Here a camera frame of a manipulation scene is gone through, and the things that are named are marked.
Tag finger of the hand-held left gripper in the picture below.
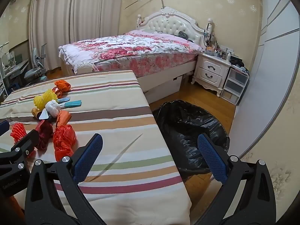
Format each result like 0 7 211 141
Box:
0 121 10 137
0 129 40 169

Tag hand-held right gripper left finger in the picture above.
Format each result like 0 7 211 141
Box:
25 133 110 225

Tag beige curtains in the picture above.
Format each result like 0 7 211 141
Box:
28 0 125 73

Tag floral quilt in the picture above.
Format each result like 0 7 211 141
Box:
58 30 203 74

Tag white storage box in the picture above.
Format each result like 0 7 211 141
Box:
144 77 183 104

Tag orange foil wrapper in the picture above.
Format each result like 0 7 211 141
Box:
52 86 64 99

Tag group of small bottles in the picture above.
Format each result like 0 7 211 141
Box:
204 41 235 59

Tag clear plastic drawer unit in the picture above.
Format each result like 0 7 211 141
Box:
220 67 249 105

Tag grey desk chair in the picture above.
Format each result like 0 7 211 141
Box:
25 43 47 82

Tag striped table cloth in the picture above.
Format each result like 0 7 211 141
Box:
0 70 191 225

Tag white crumpled tissue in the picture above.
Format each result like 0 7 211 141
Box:
45 100 61 118

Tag bin with black bag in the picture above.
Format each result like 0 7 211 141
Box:
152 100 230 176

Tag orange carton piece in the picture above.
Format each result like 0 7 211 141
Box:
56 111 72 127

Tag yellow foam fruit net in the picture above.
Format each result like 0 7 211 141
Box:
33 88 59 110

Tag dark garment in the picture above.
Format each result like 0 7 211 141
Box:
177 30 194 40

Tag orange plastic bag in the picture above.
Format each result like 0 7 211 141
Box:
54 80 71 92

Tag white bed with tufted headboard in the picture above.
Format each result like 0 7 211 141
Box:
58 7 207 104

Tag red foam fruit net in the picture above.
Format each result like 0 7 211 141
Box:
10 122 35 160

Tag black bag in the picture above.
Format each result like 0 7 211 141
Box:
230 56 245 69

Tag white wardrobe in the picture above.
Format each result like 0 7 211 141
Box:
231 0 300 150

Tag red plastic bag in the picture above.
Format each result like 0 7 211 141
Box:
53 125 77 162

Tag dark red mesh net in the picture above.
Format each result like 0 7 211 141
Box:
35 120 54 150

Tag white nightstand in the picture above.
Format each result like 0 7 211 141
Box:
192 52 231 98

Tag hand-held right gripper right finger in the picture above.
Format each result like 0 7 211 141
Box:
197 133 277 225

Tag grey study desk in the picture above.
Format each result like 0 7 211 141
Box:
0 42 30 92

